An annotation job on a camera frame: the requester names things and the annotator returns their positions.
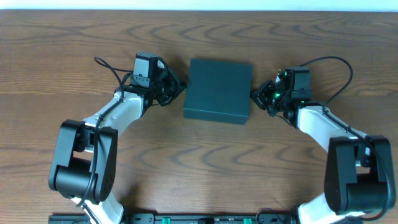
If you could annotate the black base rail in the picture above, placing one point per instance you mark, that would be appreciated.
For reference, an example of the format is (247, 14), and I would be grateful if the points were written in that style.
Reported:
(150, 218)

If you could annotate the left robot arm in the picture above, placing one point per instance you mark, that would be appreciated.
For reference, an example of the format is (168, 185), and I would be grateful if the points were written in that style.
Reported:
(83, 167)

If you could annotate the dark green box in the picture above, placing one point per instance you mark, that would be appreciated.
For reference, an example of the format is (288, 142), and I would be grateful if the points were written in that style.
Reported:
(218, 91)

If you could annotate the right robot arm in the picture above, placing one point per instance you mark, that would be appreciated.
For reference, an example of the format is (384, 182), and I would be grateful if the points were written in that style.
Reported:
(359, 183)

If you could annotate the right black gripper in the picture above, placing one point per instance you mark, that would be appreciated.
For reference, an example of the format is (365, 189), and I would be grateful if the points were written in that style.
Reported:
(266, 97)

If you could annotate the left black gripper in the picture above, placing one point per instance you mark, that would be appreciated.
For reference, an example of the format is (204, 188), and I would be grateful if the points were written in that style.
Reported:
(169, 88)

